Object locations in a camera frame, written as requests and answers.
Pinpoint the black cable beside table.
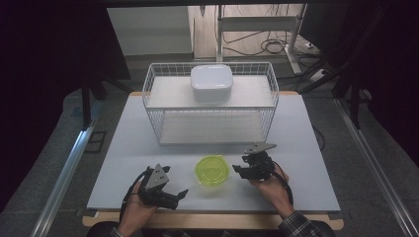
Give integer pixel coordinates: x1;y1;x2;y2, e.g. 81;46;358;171
312;125;327;152

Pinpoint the aluminium floor rail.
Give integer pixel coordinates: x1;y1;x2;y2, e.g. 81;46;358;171
334;98;419;237
31;119;97;237

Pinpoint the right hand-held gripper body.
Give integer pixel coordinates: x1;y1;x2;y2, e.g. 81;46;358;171
241;141;278;182

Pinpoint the white wire two-tier rack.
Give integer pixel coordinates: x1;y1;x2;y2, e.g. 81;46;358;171
141;61;280;146

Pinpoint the black metal stand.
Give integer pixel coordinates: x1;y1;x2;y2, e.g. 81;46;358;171
300;62;364;130
80;70;132;130

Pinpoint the tangle of black floor cables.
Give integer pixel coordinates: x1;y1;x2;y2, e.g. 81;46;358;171
222;30;319;57

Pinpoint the white power strip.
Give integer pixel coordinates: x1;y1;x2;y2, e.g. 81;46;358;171
308;68;328;83

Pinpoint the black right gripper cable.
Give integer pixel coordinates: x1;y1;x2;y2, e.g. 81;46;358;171
271;161;294;209

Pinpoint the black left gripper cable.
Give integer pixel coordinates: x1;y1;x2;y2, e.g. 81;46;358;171
119;167;148;222

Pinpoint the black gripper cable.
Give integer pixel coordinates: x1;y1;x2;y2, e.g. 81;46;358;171
119;167;148;222
271;161;294;209

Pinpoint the white metal desk frame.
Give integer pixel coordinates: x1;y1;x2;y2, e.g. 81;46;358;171
215;3;309;75

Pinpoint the person's left hand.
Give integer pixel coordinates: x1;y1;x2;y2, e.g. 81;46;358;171
118;182;158;233

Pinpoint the white cabinet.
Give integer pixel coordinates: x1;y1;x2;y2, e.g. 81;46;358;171
107;6;195;57

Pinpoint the person's right hand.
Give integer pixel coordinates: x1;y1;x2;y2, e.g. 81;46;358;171
251;166;295;220

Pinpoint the white square bowl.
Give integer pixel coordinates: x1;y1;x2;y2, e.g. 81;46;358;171
190;63;234;104

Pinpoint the green translucent bowl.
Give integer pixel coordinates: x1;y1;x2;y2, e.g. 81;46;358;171
194;155;230;188

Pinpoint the black floor frame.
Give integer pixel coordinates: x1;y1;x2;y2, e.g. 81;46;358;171
84;130;108;154

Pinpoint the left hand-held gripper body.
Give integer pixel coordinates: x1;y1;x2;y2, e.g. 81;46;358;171
137;163;179;210

